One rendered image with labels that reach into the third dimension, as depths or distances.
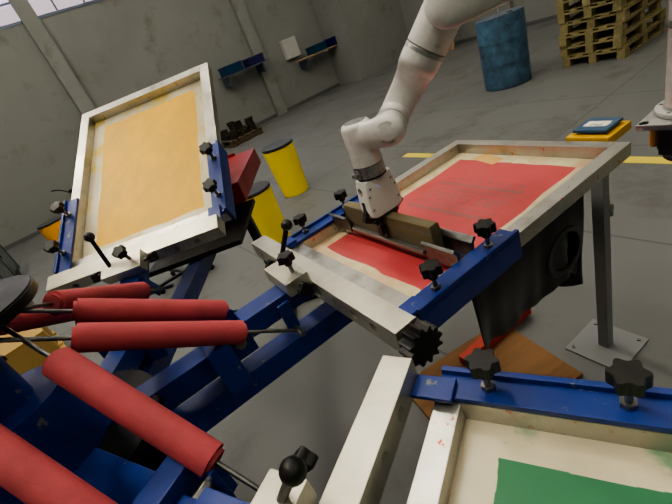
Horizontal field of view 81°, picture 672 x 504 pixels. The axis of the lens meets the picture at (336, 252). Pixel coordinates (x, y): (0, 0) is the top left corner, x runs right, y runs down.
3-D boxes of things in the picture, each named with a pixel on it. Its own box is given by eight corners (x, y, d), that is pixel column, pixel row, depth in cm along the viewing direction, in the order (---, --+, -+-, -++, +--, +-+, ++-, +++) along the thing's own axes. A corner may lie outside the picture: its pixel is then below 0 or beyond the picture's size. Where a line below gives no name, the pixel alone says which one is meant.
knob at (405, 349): (423, 335, 72) (413, 304, 69) (447, 348, 67) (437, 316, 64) (394, 360, 70) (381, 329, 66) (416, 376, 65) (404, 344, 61)
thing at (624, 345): (592, 319, 181) (581, 114, 137) (649, 340, 163) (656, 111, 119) (565, 349, 173) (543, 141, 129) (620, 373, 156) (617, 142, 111)
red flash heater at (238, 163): (189, 193, 230) (178, 174, 224) (262, 164, 225) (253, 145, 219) (153, 239, 176) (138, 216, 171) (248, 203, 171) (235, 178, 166)
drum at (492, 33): (476, 93, 585) (464, 26, 543) (501, 78, 607) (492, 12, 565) (515, 89, 533) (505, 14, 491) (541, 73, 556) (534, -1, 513)
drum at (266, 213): (269, 255, 362) (242, 201, 336) (254, 247, 391) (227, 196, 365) (300, 235, 376) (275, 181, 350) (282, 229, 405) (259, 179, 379)
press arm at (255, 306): (303, 287, 99) (295, 271, 96) (314, 295, 94) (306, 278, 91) (243, 328, 92) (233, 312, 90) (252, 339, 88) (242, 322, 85)
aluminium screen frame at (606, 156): (458, 149, 152) (456, 139, 150) (631, 155, 104) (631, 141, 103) (290, 256, 125) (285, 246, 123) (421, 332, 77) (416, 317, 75)
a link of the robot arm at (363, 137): (403, 100, 90) (399, 111, 82) (414, 144, 95) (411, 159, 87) (342, 120, 96) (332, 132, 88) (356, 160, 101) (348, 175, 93)
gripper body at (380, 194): (363, 180, 92) (377, 221, 97) (395, 161, 96) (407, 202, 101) (345, 177, 98) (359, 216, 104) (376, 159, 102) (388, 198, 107)
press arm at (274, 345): (484, 206, 128) (481, 189, 125) (500, 208, 123) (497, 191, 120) (106, 485, 84) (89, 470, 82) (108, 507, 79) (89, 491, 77)
